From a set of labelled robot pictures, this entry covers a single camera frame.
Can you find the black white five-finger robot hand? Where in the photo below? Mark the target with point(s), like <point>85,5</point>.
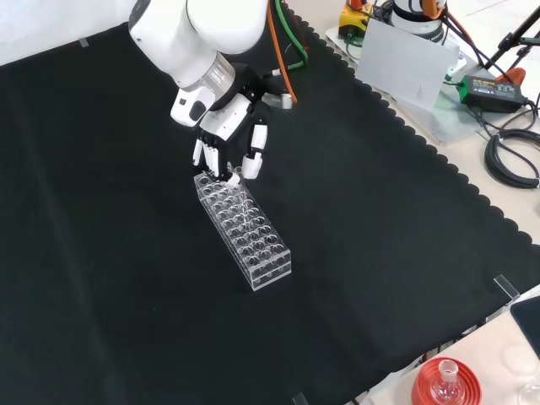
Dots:
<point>228,118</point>

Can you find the clear glass test tube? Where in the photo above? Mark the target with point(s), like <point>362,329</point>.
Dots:
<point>241,200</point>

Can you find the clear acrylic test tube rack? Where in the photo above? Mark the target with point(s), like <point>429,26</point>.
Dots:
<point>253,236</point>

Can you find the yellow stop button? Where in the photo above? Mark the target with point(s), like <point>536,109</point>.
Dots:
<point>356,21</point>

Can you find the clear acrylic cloth clip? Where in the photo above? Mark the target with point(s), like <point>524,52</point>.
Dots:
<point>83,42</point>
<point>506,287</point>
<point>299,398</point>

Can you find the black bench cloth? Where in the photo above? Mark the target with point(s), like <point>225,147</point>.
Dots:
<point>126,253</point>

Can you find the pale board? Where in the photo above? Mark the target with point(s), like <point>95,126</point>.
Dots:
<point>401,63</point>

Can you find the black power adapter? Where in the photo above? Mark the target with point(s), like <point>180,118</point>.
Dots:
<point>491,93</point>

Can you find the black tripod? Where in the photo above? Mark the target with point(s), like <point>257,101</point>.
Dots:
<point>508,40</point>

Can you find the clear round-bottom flask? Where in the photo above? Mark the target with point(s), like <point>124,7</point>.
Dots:
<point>448,379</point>

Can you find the black tablet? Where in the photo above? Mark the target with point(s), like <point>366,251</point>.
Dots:
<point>529,322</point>

